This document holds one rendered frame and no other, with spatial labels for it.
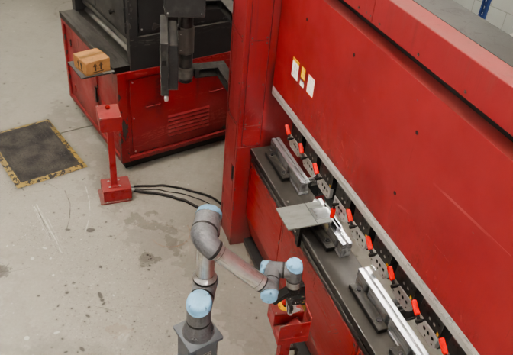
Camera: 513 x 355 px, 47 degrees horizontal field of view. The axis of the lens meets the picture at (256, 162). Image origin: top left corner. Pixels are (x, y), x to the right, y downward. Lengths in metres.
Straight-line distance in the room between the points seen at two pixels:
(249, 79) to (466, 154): 1.81
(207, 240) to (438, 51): 1.17
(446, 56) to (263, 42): 1.61
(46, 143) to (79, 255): 1.48
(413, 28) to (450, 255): 0.87
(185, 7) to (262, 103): 0.78
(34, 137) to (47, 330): 2.22
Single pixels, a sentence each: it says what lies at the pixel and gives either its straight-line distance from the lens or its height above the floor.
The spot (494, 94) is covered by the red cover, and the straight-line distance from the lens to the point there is 2.02.
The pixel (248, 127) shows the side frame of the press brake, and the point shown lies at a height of 1.04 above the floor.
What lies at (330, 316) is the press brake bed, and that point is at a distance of 3.20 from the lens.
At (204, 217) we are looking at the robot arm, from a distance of 2.53.
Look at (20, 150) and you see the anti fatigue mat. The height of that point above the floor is 0.02.
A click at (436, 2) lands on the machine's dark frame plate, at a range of 2.53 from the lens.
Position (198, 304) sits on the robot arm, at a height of 1.00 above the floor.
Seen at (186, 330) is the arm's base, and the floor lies 0.83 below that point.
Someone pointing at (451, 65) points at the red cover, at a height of 2.23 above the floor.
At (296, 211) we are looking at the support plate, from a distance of 3.26.
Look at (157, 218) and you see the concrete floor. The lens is 4.67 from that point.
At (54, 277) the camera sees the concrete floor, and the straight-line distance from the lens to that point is 4.32.
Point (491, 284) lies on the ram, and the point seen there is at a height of 1.64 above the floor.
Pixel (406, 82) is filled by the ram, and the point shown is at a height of 2.04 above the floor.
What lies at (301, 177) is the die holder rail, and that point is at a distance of 3.56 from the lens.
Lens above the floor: 3.09
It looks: 36 degrees down
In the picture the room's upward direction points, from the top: 6 degrees clockwise
